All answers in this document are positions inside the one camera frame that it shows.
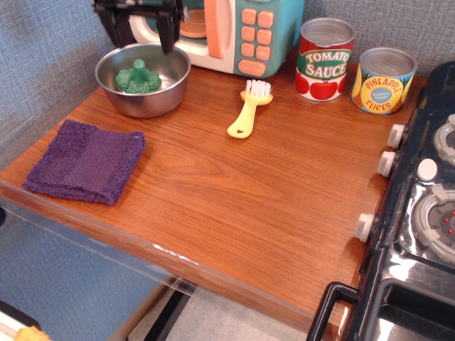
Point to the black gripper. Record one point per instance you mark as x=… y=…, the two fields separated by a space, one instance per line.
x=114 y=17

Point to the green toy broccoli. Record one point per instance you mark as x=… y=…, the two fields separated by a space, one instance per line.
x=138 y=80

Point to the orange microwave plate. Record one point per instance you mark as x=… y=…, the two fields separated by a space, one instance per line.
x=194 y=24

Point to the steel bowl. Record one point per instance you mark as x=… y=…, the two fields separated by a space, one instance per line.
x=173 y=70

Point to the teal toy microwave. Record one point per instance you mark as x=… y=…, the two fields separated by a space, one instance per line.
x=246 y=38

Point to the yellow toy brush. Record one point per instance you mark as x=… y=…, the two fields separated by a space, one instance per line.
x=257 y=93

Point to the purple folded cloth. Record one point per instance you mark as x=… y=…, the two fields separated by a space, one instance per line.
x=86 y=163

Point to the tomato sauce can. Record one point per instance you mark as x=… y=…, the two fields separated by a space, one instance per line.
x=325 y=49

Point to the pineapple slices can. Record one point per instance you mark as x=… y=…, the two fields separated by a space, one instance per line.
x=383 y=80

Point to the grey stove knob far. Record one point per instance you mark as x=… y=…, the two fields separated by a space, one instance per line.
x=395 y=135

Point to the grey stove knob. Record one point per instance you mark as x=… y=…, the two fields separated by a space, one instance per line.
x=386 y=162
x=363 y=227
x=395 y=135

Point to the grey stove knob middle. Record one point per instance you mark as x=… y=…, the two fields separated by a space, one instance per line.
x=386 y=162

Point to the grey stove knob near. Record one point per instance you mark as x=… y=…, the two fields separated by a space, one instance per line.
x=363 y=227

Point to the white round stove button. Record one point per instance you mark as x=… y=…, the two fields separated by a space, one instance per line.
x=427 y=170

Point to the grey far stove burner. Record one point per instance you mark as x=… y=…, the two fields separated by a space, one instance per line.
x=444 y=151

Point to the grey stove burner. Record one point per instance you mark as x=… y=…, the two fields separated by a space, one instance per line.
x=433 y=221
x=444 y=151

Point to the orange object at corner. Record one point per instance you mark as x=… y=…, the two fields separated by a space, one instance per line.
x=31 y=334

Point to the grey near stove burner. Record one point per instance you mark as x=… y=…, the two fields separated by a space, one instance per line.
x=433 y=221

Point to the black toy stove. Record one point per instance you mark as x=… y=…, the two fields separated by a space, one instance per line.
x=406 y=290

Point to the black stove oven handle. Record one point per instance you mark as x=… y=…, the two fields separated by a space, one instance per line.
x=334 y=292

